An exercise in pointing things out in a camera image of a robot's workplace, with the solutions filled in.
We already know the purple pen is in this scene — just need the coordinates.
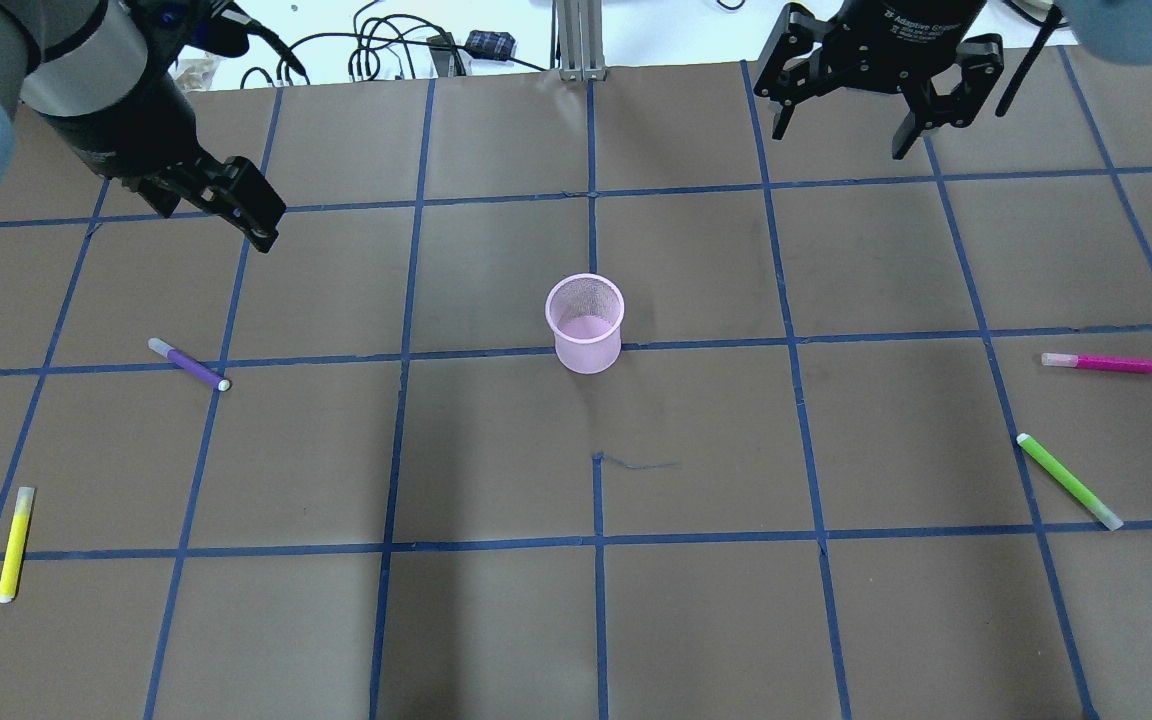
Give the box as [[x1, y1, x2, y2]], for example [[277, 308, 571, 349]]
[[146, 338, 230, 392]]

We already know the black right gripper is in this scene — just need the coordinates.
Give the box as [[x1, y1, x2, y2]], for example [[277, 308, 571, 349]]
[[753, 1, 1005, 160]]

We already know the yellow pen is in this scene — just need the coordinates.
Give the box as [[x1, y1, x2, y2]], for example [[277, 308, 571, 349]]
[[0, 486, 36, 602]]

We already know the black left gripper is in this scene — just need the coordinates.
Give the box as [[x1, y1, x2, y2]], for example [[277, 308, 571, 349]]
[[67, 70, 287, 252]]

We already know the pink pen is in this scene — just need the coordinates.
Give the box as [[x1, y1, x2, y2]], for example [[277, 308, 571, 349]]
[[1039, 353, 1152, 376]]

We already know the green pen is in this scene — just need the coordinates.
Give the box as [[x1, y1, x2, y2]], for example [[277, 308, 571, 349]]
[[1015, 433, 1126, 530]]

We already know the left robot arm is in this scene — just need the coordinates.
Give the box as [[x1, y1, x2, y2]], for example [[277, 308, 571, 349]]
[[0, 1, 291, 252]]

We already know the black power adapter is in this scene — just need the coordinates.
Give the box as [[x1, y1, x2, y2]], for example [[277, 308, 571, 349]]
[[463, 29, 517, 61]]

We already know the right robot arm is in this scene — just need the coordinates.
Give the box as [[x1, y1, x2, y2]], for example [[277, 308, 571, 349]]
[[751, 1, 1152, 160]]

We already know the aluminium frame post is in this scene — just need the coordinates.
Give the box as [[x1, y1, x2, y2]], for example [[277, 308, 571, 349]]
[[550, 1, 607, 82]]

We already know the black cables bundle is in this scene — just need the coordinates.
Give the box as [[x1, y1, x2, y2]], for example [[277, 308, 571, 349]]
[[238, 0, 550, 91]]

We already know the pink mesh cup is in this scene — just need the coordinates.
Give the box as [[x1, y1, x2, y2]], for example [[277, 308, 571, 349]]
[[544, 273, 626, 376]]

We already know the brown paper table cover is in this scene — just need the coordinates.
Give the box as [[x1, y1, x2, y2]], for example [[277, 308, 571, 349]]
[[0, 50, 1152, 719]]

